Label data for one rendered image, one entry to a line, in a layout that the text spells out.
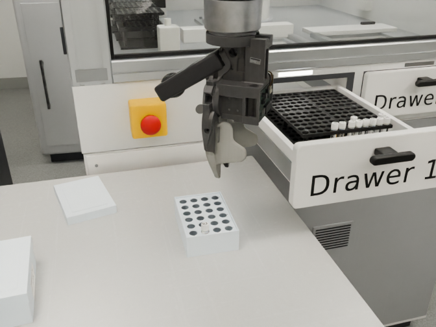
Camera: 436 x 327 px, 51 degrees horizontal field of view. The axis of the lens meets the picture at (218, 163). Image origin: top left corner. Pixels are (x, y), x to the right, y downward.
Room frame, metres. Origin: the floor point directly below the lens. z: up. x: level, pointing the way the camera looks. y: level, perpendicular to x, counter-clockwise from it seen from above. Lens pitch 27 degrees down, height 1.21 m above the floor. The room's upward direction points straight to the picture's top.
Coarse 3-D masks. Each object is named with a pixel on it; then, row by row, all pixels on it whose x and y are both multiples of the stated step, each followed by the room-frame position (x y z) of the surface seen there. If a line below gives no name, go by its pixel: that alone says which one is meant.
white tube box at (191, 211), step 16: (176, 208) 0.65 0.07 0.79; (192, 208) 0.65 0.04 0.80; (208, 208) 0.65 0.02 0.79; (224, 208) 0.65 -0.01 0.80; (192, 224) 0.60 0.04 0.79; (224, 224) 0.60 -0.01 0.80; (192, 240) 0.56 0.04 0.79; (208, 240) 0.57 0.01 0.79; (224, 240) 0.58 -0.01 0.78; (192, 256) 0.56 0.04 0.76
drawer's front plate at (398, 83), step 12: (372, 72) 1.01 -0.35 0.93; (384, 72) 1.01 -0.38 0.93; (396, 72) 1.02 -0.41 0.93; (408, 72) 1.03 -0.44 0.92; (420, 72) 1.04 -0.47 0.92; (432, 72) 1.05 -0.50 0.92; (372, 84) 1.01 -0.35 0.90; (384, 84) 1.01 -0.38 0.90; (396, 84) 1.02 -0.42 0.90; (408, 84) 1.03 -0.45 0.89; (372, 96) 1.01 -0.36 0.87; (396, 96) 1.02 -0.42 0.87; (408, 96) 1.03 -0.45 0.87; (420, 96) 1.04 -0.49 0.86; (384, 108) 1.02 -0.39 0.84; (396, 108) 1.03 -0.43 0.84; (408, 108) 1.03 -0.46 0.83; (420, 108) 1.04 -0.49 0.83; (432, 108) 1.05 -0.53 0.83
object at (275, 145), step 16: (352, 96) 0.95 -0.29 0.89; (384, 112) 0.85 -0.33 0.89; (256, 128) 0.83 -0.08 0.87; (272, 128) 0.76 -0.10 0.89; (400, 128) 0.78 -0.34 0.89; (272, 144) 0.75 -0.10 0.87; (288, 144) 0.69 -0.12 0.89; (272, 160) 0.74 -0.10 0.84; (288, 160) 0.68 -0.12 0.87; (288, 176) 0.67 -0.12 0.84
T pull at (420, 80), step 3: (417, 78) 1.04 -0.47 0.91; (420, 78) 1.03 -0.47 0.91; (423, 78) 1.03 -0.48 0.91; (426, 78) 1.03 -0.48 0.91; (429, 78) 1.03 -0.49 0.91; (417, 81) 1.00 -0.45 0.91; (420, 81) 1.00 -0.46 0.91; (423, 81) 1.00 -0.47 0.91; (426, 81) 1.00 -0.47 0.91; (429, 81) 1.00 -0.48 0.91; (432, 81) 1.01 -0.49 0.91; (435, 81) 1.01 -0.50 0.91; (417, 84) 1.00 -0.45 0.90; (420, 84) 1.00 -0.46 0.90; (423, 84) 1.00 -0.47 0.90; (426, 84) 1.00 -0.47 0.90; (429, 84) 1.00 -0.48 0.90; (432, 84) 1.01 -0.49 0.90; (435, 84) 1.01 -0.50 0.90
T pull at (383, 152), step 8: (376, 152) 0.64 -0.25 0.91; (384, 152) 0.63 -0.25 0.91; (392, 152) 0.63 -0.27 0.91; (400, 152) 0.62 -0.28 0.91; (408, 152) 0.62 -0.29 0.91; (376, 160) 0.61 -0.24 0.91; (384, 160) 0.61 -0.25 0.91; (392, 160) 0.61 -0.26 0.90; (400, 160) 0.62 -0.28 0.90; (408, 160) 0.62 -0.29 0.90
